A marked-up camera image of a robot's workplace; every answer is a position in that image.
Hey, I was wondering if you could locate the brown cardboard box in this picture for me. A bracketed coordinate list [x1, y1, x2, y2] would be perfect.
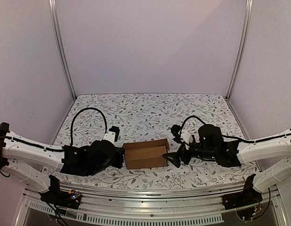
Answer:
[122, 139, 169, 170]

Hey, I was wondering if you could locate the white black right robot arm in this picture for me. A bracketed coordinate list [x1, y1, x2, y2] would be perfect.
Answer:
[162, 124, 291, 205]

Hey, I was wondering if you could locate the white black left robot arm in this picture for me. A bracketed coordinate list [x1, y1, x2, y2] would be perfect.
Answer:
[0, 122, 125, 204]

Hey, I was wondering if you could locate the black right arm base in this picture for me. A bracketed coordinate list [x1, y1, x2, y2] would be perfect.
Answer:
[221, 190, 263, 210]

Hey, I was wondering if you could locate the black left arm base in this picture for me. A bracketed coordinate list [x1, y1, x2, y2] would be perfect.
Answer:
[40, 189, 82, 210]

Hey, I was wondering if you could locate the floral patterned table mat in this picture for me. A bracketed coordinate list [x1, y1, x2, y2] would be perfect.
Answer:
[41, 94, 258, 190]

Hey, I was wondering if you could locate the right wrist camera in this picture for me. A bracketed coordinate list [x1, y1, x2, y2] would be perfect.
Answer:
[171, 125, 194, 145]

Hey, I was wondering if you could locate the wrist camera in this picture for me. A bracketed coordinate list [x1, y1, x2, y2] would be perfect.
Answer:
[103, 126, 120, 143]
[171, 125, 194, 145]

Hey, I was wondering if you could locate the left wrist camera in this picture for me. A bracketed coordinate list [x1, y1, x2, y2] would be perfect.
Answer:
[103, 126, 120, 143]

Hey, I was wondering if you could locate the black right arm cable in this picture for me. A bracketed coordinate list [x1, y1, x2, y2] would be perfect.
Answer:
[180, 115, 291, 143]

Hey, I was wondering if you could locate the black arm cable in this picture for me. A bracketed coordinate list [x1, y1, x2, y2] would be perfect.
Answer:
[70, 108, 108, 148]
[180, 115, 291, 143]

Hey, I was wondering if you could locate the aluminium front rail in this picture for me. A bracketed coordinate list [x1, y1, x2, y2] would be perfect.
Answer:
[15, 183, 289, 226]

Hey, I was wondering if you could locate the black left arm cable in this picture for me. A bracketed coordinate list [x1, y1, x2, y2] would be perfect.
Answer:
[70, 108, 108, 148]

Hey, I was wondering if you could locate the right aluminium frame post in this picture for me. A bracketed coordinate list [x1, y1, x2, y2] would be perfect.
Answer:
[225, 0, 253, 102]

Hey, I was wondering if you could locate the aluminium frame post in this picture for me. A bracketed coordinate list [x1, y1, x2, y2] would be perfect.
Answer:
[48, 0, 77, 101]
[225, 0, 253, 102]

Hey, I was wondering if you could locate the left aluminium frame post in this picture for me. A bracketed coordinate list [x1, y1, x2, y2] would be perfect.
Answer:
[48, 0, 77, 101]

